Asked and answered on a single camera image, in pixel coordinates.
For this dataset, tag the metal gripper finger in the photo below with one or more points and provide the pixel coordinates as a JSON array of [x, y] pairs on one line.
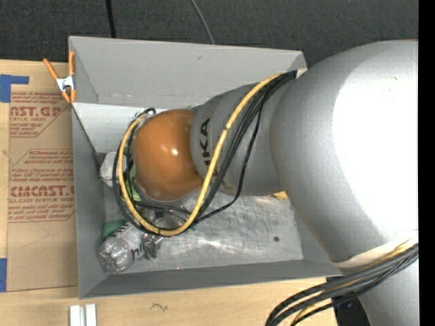
[[147, 246], [157, 244]]

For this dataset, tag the clear plastic bottle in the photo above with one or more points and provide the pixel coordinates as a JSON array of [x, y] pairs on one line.
[[117, 251]]

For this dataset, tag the green flat piece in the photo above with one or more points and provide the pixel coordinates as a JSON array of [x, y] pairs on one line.
[[110, 229]]

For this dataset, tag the grey metal bin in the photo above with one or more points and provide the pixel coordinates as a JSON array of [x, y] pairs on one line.
[[238, 236]]

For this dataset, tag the white crumpled paper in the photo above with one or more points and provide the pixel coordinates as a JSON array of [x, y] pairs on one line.
[[109, 168]]

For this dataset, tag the brown cardboard board red print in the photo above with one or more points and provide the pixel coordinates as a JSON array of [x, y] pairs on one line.
[[40, 243]]

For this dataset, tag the yellow object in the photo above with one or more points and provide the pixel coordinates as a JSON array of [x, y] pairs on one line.
[[280, 196]]

